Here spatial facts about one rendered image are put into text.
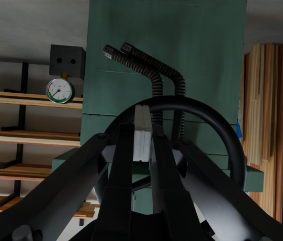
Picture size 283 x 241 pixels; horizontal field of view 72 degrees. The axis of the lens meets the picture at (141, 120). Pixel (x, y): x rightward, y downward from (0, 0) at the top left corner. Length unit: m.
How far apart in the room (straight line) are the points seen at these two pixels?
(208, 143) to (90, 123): 0.33
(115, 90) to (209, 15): 0.34
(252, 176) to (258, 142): 1.32
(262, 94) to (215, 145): 1.42
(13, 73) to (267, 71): 3.29
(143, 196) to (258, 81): 1.64
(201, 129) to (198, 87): 0.12
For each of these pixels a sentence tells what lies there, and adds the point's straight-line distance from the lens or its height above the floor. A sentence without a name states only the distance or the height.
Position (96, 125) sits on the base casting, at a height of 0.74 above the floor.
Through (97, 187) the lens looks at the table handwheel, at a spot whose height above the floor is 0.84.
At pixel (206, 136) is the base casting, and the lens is 0.58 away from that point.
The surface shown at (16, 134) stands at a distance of 2.91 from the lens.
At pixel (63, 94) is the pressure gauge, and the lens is 0.51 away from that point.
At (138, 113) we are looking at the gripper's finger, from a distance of 0.19.
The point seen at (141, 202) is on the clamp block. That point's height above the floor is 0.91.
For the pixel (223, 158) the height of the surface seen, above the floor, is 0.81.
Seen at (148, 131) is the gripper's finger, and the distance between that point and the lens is 0.15.
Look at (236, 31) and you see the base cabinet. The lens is 0.66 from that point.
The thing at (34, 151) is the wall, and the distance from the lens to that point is 3.40.
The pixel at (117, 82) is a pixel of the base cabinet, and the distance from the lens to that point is 0.55.
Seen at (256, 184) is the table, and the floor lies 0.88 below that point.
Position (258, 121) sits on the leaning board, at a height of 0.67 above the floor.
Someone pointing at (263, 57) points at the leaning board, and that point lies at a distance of 2.03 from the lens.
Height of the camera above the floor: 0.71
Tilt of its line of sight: level
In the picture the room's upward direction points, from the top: 176 degrees counter-clockwise
